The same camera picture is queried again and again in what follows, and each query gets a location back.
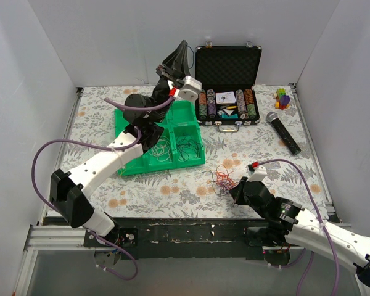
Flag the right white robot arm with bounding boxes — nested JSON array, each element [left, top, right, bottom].
[[229, 178, 370, 288]]

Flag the blue wire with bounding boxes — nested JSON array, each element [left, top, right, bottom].
[[186, 44, 197, 70]]

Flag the black handheld microphone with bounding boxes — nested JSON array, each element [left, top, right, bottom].
[[266, 112, 302, 155]]

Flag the coloured wire bundle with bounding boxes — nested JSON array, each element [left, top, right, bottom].
[[202, 165, 239, 198]]

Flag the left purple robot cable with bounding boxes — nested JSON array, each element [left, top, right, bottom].
[[31, 95, 176, 281]]

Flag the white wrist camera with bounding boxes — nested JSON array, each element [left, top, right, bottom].
[[247, 162, 267, 182], [168, 76, 202, 102]]

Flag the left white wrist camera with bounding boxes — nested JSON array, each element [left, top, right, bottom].
[[168, 76, 202, 102]]

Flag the green compartment tray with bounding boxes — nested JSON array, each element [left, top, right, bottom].
[[118, 101, 205, 176]]

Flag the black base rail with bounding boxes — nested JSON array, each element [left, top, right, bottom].
[[83, 211, 312, 261]]

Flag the black poker chip case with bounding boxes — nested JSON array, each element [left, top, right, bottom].
[[195, 41, 262, 132]]

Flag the black wire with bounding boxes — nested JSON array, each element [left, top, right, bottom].
[[176, 133, 204, 163]]

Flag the white wire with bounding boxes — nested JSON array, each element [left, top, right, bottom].
[[149, 137, 173, 163]]

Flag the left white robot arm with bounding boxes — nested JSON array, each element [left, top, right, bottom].
[[49, 41, 189, 247]]

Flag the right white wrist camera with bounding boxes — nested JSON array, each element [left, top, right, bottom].
[[247, 162, 267, 182]]

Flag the floral table mat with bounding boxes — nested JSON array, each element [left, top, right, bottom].
[[69, 84, 332, 220]]

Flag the colourful toy block train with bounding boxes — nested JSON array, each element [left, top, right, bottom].
[[273, 88, 290, 110]]

